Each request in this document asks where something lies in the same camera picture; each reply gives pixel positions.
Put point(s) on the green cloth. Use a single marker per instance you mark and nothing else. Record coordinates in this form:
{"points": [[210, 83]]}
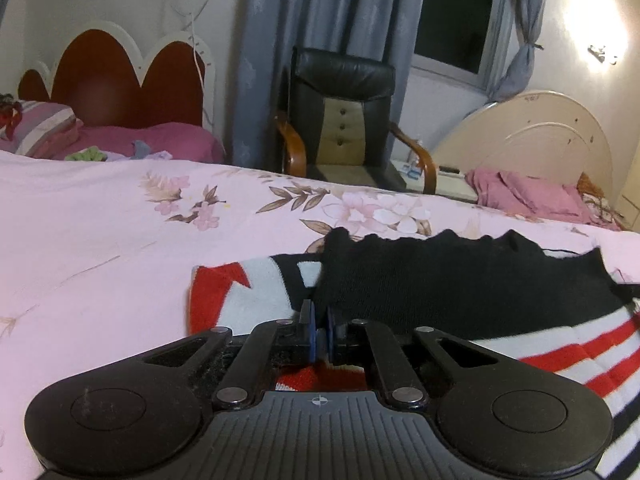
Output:
{"points": [[86, 154]]}

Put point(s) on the pink floral bed sheet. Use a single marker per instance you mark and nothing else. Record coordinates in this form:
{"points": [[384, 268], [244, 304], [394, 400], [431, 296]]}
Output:
{"points": [[100, 240]]}

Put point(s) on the light blue cloth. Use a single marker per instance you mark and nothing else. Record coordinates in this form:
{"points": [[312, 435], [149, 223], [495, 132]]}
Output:
{"points": [[150, 151]]}

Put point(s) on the magenta bedding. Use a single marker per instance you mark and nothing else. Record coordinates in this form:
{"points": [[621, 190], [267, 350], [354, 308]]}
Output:
{"points": [[170, 135]]}

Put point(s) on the striped knit sweater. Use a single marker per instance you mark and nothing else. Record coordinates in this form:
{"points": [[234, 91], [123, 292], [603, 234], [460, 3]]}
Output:
{"points": [[450, 285]]}

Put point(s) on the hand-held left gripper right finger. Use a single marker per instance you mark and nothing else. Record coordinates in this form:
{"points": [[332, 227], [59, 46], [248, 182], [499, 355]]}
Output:
{"points": [[330, 334]]}

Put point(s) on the orange patterned cloth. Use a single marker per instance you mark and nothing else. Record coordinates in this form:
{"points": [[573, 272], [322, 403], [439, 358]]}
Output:
{"points": [[600, 205]]}

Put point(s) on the crumpled pink blanket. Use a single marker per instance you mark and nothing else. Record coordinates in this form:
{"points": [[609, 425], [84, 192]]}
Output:
{"points": [[525, 192]]}

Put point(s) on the white nightstand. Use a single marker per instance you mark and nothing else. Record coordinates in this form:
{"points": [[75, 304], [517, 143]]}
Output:
{"points": [[450, 187]]}

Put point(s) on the black leather office chair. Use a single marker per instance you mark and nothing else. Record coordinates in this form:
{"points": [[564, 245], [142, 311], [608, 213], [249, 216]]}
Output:
{"points": [[345, 110]]}

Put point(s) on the dark window with white frame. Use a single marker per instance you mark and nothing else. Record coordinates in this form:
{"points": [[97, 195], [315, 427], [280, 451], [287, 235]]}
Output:
{"points": [[460, 10]]}

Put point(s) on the black remote control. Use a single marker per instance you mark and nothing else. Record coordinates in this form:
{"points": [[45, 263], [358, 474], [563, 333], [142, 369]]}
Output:
{"points": [[448, 169]]}

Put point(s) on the grey-blue tied curtain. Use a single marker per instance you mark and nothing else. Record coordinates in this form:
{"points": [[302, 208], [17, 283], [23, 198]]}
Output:
{"points": [[525, 25]]}

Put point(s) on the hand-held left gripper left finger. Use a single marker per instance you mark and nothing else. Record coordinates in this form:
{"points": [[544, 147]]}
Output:
{"points": [[311, 332]]}

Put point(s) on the grey-blue wide curtain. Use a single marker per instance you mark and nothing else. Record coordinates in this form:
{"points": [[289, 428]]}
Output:
{"points": [[325, 15]]}

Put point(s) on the small blue box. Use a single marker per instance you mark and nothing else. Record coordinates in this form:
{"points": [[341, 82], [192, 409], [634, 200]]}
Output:
{"points": [[414, 171]]}

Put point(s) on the bright wall lamp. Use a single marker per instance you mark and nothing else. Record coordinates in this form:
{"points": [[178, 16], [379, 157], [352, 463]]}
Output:
{"points": [[602, 54]]}

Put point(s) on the small white bottle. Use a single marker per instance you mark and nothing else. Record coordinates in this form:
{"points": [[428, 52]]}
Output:
{"points": [[419, 146]]}

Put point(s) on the cream arched headboard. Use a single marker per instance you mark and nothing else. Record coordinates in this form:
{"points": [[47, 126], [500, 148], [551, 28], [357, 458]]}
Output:
{"points": [[540, 135]]}

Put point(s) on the pink striped pillow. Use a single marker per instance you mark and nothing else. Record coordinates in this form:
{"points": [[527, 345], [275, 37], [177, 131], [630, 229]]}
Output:
{"points": [[42, 125]]}

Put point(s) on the red heart-shaped headboard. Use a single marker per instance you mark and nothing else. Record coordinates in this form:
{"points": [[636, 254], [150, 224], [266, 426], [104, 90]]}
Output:
{"points": [[110, 85]]}

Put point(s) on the red and dark cloth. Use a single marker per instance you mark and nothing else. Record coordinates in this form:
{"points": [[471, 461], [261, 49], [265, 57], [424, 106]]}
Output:
{"points": [[10, 112]]}

